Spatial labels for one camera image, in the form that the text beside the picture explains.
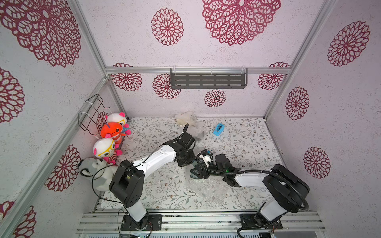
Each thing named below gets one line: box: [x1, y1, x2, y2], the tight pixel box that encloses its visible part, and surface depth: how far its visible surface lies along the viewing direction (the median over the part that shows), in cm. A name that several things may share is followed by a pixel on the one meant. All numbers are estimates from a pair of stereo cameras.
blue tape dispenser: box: [213, 122, 225, 137], surface depth 112 cm
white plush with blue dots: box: [105, 112, 132, 136], surface depth 97 cm
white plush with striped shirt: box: [93, 137, 123, 165], surface depth 82 cm
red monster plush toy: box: [100, 121, 127, 145], surface depth 91 cm
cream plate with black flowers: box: [174, 111, 197, 128], surface depth 119 cm
